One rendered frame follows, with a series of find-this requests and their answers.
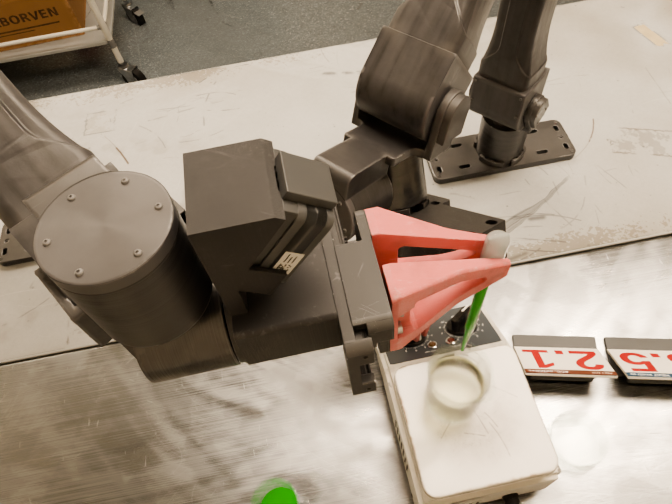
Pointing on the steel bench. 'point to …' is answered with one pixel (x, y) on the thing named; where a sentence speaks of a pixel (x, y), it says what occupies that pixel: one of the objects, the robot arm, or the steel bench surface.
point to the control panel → (484, 334)
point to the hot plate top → (477, 433)
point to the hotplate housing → (414, 458)
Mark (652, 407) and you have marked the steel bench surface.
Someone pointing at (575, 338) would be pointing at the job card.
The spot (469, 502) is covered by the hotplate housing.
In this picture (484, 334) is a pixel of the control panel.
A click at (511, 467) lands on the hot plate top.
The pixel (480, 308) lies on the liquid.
